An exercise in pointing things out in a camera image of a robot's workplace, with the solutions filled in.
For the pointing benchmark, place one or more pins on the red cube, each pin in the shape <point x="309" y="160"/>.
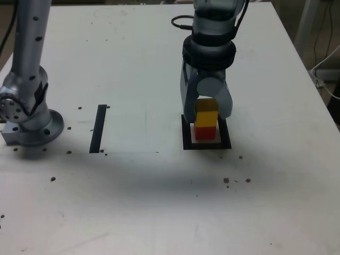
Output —
<point x="204" y="133"/>

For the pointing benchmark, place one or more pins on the black tape strip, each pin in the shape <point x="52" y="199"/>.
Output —
<point x="97" y="130"/>

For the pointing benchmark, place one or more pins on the yellow cube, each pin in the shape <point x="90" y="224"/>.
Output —
<point x="205" y="118"/>

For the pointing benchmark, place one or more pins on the white furniture frame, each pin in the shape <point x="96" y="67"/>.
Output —
<point x="302" y="26"/>

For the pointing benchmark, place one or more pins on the black tape square outline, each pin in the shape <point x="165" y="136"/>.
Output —
<point x="186" y="138"/>

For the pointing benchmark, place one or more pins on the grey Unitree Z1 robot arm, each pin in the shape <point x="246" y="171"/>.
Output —
<point x="26" y="40"/>

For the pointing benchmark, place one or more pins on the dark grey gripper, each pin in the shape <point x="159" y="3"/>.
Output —
<point x="212" y="74"/>

